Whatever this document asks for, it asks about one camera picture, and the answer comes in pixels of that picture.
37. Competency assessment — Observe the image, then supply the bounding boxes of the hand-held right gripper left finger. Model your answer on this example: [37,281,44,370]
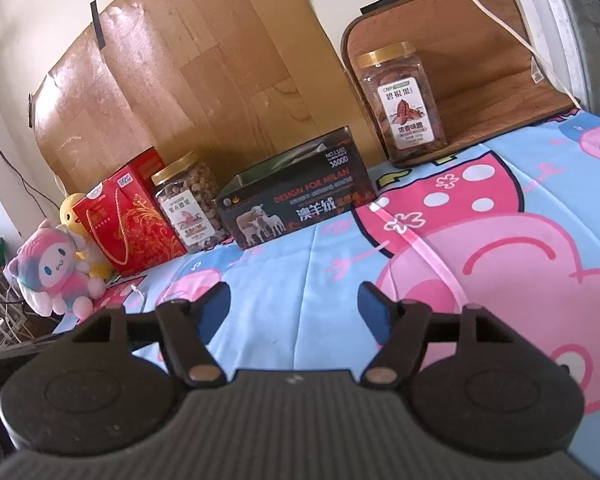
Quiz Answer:
[72,281,231,389]

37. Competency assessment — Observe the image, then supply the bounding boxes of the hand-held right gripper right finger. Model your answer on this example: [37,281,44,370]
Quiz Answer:
[357,281,519,389]

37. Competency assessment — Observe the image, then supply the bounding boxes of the black box with sheep print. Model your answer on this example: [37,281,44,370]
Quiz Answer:
[214,126,374,251]

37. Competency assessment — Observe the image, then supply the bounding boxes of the nut jar with gold lid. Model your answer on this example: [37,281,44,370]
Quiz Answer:
[151,151,231,255]

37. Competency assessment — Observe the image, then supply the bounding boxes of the printed cartoon blanket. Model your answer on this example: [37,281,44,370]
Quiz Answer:
[52,107,600,480]

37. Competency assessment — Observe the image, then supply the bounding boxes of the red gift box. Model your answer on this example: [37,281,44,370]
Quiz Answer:
[72,146,189,278]

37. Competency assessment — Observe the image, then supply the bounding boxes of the pink plush toy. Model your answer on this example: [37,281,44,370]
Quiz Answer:
[2,220,106,319]

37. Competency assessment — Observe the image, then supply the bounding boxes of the yellow plush duck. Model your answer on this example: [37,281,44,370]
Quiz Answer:
[59,192,116,282]

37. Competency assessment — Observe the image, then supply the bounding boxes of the pecan jar with gold lid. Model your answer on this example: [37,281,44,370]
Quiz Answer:
[356,41,449,169]

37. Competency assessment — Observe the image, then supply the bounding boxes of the wood-pattern board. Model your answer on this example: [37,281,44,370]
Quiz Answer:
[30,0,382,197]

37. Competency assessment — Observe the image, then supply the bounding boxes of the brown cork mat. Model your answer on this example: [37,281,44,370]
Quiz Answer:
[341,0,582,162]

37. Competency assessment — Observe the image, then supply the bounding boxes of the black tape strip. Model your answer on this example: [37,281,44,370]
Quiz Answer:
[89,1,106,50]

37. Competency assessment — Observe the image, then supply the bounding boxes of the window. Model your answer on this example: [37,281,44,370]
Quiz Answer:
[502,0,600,127]

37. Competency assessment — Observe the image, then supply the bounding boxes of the white charging cable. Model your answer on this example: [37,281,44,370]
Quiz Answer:
[129,284,153,311]

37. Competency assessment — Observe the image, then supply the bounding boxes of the white wire rack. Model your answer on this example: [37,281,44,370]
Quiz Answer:
[0,275,42,352]

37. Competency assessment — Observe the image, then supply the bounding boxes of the black wall cable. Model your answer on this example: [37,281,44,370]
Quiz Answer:
[0,117,63,211]

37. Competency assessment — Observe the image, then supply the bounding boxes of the white power cable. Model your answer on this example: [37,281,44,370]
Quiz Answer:
[372,0,583,107]

